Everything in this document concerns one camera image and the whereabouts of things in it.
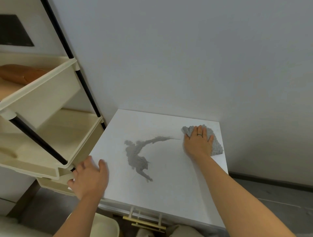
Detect person's right hand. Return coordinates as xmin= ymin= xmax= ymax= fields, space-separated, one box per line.
xmin=183 ymin=125 xmax=215 ymax=160

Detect white wardrobe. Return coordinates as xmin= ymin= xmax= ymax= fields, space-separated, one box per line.
xmin=0 ymin=167 xmax=37 ymax=216

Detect grey dust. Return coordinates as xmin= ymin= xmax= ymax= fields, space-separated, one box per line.
xmin=124 ymin=136 xmax=181 ymax=183

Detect cream box orange lid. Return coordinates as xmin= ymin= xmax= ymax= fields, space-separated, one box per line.
xmin=0 ymin=78 xmax=25 ymax=101

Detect white bedside drawer cabinet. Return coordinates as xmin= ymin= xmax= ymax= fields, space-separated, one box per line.
xmin=67 ymin=108 xmax=229 ymax=235

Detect gold drawer handle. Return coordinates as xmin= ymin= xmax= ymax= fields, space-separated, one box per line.
xmin=122 ymin=215 xmax=167 ymax=234

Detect person's left forearm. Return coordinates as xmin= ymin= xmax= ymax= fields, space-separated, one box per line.
xmin=52 ymin=193 xmax=103 ymax=237

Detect black wall panel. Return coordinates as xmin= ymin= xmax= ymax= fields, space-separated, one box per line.
xmin=0 ymin=14 xmax=35 ymax=47

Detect person's right forearm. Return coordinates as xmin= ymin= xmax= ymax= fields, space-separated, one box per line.
xmin=193 ymin=155 xmax=305 ymax=237

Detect cream plastic waste bin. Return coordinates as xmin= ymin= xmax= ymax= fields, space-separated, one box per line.
xmin=66 ymin=212 xmax=120 ymax=237

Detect beige trousers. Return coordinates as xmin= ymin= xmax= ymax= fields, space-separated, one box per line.
xmin=136 ymin=223 xmax=203 ymax=237

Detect person's left hand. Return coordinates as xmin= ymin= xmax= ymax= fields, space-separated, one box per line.
xmin=67 ymin=155 xmax=109 ymax=201

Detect grey cleaning cloth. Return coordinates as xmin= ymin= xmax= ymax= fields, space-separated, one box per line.
xmin=181 ymin=125 xmax=224 ymax=157

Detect cream tiered storage rack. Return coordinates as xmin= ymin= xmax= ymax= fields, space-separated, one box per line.
xmin=0 ymin=0 xmax=107 ymax=197

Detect brown cylindrical pouch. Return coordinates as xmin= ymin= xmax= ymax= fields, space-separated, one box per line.
xmin=0 ymin=64 xmax=49 ymax=86

